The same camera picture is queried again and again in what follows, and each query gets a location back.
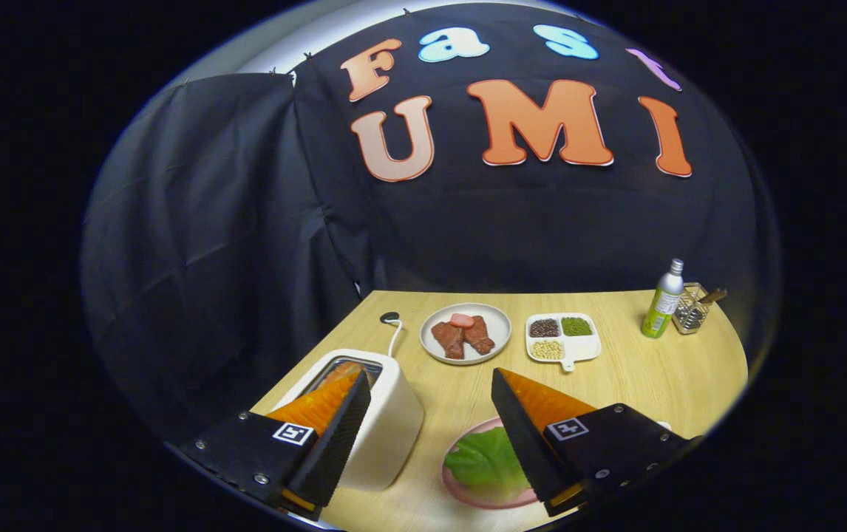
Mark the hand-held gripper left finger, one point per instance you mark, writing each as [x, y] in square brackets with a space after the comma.
[335, 443]

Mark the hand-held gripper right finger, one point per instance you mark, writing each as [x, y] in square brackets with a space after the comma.
[525, 443]

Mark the green lettuce leaf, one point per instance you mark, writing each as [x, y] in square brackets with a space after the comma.
[486, 458]

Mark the brown toast slice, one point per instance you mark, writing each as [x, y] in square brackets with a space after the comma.
[336, 373]

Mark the white toaster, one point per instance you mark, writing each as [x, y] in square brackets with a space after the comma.
[394, 421]

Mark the pink round plate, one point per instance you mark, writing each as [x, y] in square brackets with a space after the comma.
[468, 496]

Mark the pile of pale soybeans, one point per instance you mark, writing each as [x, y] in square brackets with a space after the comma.
[547, 349]

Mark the white divided dish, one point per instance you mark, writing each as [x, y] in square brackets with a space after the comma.
[586, 346]

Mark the red-brown meat piece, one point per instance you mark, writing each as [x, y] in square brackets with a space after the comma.
[449, 341]
[480, 336]

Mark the pile of dark red beans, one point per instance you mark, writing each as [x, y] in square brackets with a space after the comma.
[544, 328]

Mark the white round plate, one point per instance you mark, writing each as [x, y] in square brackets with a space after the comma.
[499, 321]

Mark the pile of green beans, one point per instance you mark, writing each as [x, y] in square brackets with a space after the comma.
[576, 326]

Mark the pink sausage piece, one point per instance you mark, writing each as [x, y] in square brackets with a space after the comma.
[462, 320]

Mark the green and silver bottle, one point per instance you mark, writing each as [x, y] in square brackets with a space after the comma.
[661, 303]

